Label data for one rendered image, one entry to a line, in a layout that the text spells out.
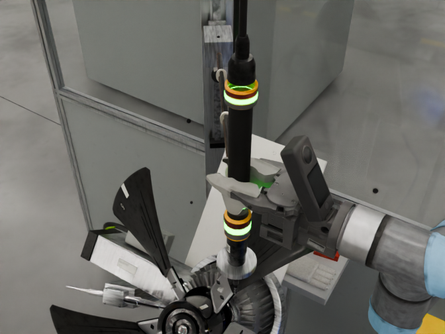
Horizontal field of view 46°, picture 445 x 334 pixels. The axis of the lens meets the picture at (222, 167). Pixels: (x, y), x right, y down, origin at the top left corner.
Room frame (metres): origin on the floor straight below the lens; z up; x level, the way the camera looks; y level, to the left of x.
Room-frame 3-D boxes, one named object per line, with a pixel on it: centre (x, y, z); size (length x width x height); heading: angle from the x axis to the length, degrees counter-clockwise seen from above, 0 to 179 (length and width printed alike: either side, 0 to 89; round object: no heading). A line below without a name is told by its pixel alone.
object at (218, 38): (1.20, 0.01, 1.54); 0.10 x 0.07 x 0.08; 3
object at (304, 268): (1.01, -0.27, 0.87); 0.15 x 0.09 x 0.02; 59
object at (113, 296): (0.77, 0.26, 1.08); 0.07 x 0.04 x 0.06; 69
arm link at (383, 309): (0.45, -0.27, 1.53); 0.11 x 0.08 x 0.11; 133
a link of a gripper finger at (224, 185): (0.55, -0.01, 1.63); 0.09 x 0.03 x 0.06; 69
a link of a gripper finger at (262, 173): (0.60, -0.04, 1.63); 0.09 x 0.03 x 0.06; 48
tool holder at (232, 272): (0.59, -0.02, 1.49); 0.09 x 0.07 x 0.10; 3
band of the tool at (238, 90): (0.58, -0.02, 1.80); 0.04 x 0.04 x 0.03
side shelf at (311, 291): (1.11, -0.22, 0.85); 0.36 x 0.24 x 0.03; 58
